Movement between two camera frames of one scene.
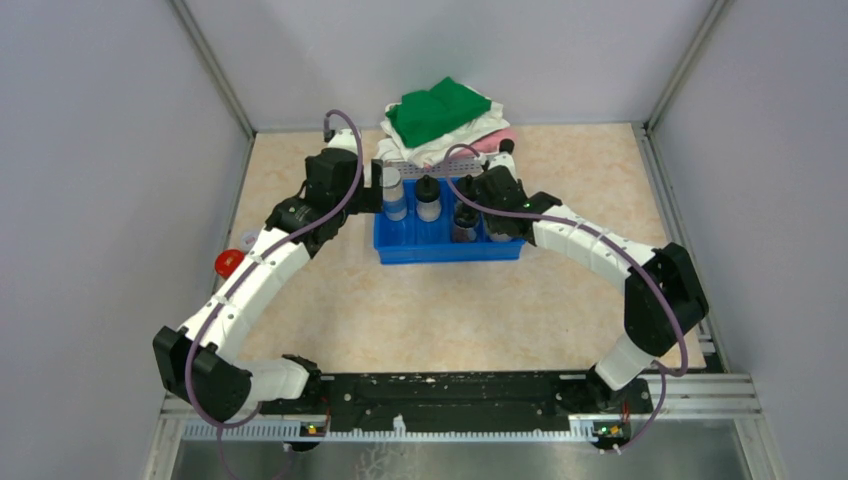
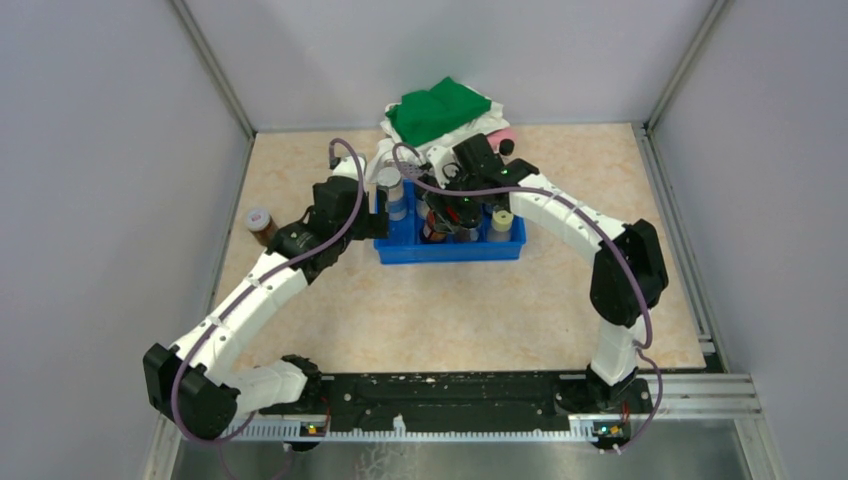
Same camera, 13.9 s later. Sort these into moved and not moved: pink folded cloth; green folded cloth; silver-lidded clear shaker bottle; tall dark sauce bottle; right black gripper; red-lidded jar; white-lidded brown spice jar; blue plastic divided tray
Moved: right black gripper; white-lidded brown spice jar; red-lidded jar
Not moved: pink folded cloth; blue plastic divided tray; silver-lidded clear shaker bottle; tall dark sauce bottle; green folded cloth
